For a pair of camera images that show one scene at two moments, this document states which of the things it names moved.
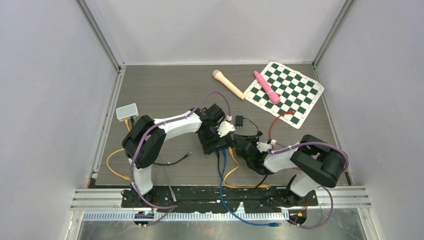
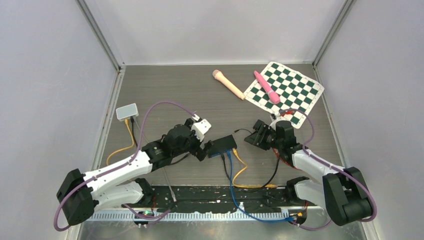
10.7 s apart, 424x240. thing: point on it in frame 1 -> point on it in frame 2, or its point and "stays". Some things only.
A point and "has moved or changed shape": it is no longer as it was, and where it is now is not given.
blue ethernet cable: [274, 224] -> [239, 206]
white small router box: [126, 111] stays
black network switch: [224, 142] stays
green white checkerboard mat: [298, 93] stays
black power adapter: [239, 120] -> [239, 129]
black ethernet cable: [254, 189] has moved or changed shape
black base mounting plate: [186, 199] stays
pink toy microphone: [273, 96] stays
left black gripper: [215, 127] -> [198, 151]
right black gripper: [254, 139] -> [257, 140]
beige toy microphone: [218, 74] stays
